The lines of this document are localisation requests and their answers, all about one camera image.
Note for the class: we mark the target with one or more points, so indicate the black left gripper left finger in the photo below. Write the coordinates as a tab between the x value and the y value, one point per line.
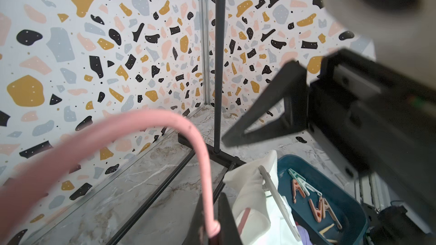
196	234

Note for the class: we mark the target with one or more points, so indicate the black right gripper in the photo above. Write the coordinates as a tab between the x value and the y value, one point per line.
381	121

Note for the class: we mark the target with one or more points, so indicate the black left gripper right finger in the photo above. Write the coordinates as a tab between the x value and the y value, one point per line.
228	234

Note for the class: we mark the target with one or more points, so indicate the purple garment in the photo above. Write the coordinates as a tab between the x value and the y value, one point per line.
304	235

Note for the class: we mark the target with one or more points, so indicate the dark grey clothes rack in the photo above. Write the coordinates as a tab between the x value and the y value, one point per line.
214	152

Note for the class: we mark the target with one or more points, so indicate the dark teal clothespin bin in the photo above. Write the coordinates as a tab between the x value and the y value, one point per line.
345	221

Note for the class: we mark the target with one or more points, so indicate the aluminium corner profile right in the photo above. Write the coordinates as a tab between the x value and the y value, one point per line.
203	7

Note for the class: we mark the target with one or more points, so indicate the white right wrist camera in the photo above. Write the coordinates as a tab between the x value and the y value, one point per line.
403	32

